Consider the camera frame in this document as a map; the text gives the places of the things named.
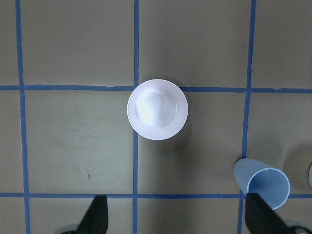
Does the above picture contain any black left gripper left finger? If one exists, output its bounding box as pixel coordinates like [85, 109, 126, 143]
[74, 195, 108, 234]

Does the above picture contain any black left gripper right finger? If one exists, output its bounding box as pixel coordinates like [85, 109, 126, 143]
[245, 193, 293, 234]

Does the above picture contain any blue cup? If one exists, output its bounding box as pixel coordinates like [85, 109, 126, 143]
[233, 158, 291, 210]

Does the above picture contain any mint green bowl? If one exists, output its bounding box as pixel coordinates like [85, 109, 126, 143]
[308, 165, 312, 187]

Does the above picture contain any pink white bowl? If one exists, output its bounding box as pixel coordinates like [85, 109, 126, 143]
[127, 79, 188, 140]

